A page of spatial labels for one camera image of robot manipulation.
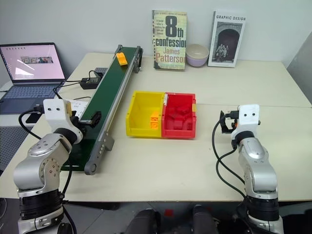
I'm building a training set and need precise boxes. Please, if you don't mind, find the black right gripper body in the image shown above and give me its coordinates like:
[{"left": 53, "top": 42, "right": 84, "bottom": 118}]
[{"left": 227, "top": 110, "right": 240, "bottom": 130}]

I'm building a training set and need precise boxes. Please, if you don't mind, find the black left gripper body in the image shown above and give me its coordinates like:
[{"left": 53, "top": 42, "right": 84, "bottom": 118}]
[{"left": 70, "top": 115, "right": 85, "bottom": 130}]

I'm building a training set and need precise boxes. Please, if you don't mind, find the green conveyor belt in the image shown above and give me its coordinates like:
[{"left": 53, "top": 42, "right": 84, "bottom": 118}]
[{"left": 60, "top": 44, "right": 144, "bottom": 176}]

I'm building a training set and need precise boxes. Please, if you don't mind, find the white power strip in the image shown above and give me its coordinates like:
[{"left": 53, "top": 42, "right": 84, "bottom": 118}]
[{"left": 65, "top": 99, "right": 90, "bottom": 118}]

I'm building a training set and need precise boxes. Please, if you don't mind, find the black power adapter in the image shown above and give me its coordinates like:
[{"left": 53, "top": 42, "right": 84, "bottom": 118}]
[{"left": 80, "top": 77, "right": 101, "bottom": 90}]

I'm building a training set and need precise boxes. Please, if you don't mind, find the red toy block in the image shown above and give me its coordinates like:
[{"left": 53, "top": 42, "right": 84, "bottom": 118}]
[{"left": 175, "top": 105, "right": 193, "bottom": 117}]

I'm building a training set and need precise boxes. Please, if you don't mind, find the red plastic bin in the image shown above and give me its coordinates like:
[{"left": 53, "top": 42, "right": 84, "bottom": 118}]
[{"left": 160, "top": 92, "right": 198, "bottom": 140}]

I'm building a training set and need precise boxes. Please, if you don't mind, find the yellow plastic bin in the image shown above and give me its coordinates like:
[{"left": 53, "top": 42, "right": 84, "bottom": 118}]
[{"left": 125, "top": 91, "right": 165, "bottom": 138}]

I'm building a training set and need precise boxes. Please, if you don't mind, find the orange printed toy block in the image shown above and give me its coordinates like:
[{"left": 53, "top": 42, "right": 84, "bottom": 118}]
[{"left": 150, "top": 111, "right": 160, "bottom": 130}]

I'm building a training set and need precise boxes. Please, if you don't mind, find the beige and lilac bowl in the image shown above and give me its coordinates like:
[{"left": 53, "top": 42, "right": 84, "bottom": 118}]
[{"left": 186, "top": 43, "right": 210, "bottom": 68}]

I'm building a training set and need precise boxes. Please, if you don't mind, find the open grey laptop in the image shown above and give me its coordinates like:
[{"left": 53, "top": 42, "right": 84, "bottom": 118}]
[{"left": 0, "top": 42, "right": 67, "bottom": 115}]

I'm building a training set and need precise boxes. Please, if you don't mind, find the grey perforated metal cabinet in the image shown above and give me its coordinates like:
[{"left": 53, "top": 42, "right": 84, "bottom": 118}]
[{"left": 0, "top": 124, "right": 28, "bottom": 173}]

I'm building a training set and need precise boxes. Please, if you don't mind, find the Graphic Design white book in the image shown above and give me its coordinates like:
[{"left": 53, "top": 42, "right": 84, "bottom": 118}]
[{"left": 207, "top": 10, "right": 247, "bottom": 68}]

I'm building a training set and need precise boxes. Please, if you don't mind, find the grey partition panel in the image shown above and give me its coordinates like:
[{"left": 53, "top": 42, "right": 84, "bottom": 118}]
[{"left": 286, "top": 31, "right": 312, "bottom": 108}]

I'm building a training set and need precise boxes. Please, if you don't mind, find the dark rounded shape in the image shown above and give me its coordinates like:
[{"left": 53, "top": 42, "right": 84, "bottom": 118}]
[
  {"left": 192, "top": 204, "right": 219, "bottom": 234},
  {"left": 125, "top": 208, "right": 159, "bottom": 234}
]

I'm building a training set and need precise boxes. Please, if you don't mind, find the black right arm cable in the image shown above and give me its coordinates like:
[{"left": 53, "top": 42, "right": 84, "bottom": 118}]
[{"left": 211, "top": 120, "right": 247, "bottom": 198}]

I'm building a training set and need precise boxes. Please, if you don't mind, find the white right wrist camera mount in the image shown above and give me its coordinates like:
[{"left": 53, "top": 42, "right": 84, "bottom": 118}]
[{"left": 231, "top": 104, "right": 261, "bottom": 140}]

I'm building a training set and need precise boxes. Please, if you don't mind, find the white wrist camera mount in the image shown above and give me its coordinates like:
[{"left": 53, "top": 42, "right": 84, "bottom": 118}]
[
  {"left": 43, "top": 98, "right": 74, "bottom": 129},
  {"left": 231, "top": 104, "right": 261, "bottom": 140}
]

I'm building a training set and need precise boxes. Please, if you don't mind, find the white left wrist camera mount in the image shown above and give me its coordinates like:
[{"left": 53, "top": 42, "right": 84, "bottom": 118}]
[{"left": 43, "top": 98, "right": 74, "bottom": 129}]

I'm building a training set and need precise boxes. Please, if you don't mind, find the black power cable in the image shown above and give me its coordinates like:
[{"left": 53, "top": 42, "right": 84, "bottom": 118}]
[{"left": 53, "top": 70, "right": 103, "bottom": 100}]

